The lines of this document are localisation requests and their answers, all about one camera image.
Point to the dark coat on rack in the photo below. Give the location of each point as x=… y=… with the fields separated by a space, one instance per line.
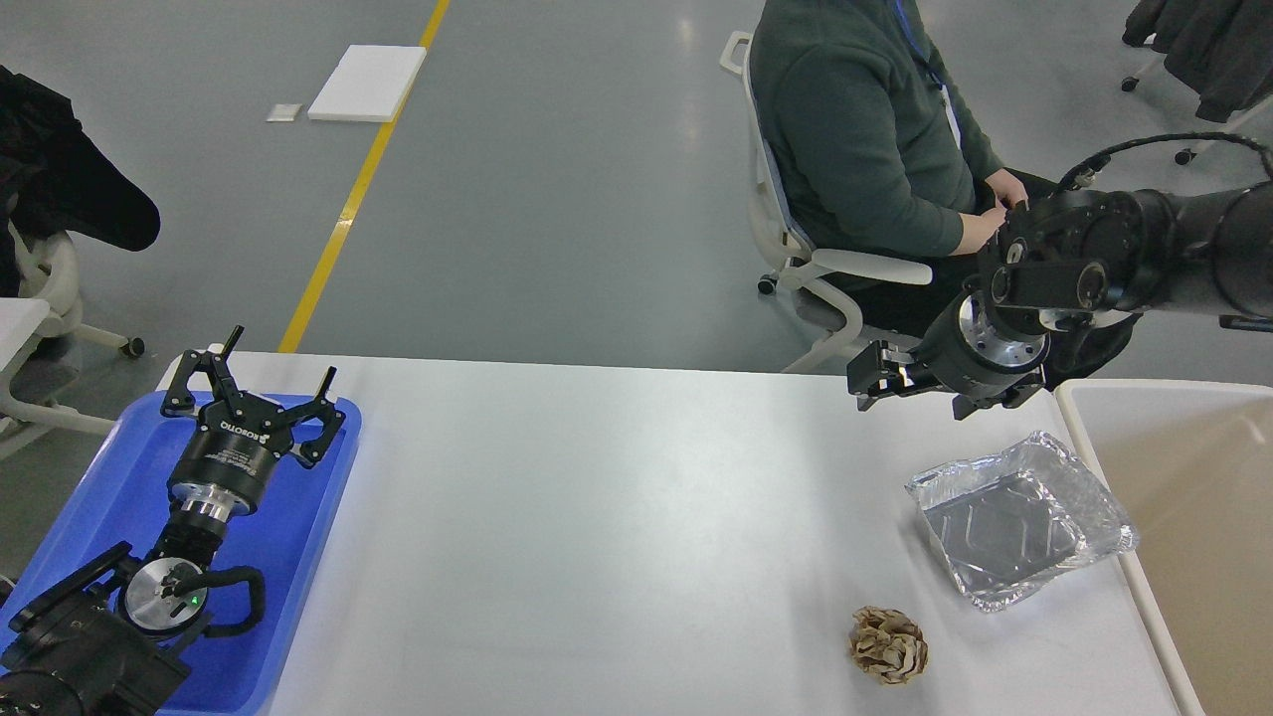
x=1220 y=49

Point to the white office chair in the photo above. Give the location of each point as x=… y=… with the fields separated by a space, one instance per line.
x=795 y=264

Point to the blue plastic tray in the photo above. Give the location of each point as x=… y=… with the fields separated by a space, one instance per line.
x=122 y=498

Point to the small grey floor plate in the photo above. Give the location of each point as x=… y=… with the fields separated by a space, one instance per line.
x=284 y=112

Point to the aluminium foil tray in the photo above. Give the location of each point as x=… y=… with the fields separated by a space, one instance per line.
x=1004 y=525

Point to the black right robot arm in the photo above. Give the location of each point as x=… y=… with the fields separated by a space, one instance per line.
x=1072 y=262

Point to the beige plastic bin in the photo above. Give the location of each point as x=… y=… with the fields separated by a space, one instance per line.
x=1192 y=463

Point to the white foam board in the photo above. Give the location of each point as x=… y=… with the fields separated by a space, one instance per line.
x=369 y=84

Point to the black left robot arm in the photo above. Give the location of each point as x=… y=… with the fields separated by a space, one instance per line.
x=109 y=638

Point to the white chair at left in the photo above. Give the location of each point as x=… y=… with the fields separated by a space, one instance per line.
x=49 y=269

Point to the crumpled brown paper ball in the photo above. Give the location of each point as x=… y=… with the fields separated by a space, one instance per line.
x=886 y=645

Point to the white side table corner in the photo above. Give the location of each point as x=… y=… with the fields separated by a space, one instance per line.
x=20 y=318

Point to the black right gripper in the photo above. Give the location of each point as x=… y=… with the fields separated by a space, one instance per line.
x=968 y=350

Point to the person in green sweater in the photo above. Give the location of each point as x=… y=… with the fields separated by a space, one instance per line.
x=877 y=149

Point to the black jacket on chair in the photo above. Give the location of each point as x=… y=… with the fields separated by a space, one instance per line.
x=53 y=178

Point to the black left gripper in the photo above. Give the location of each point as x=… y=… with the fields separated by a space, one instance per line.
x=233 y=447

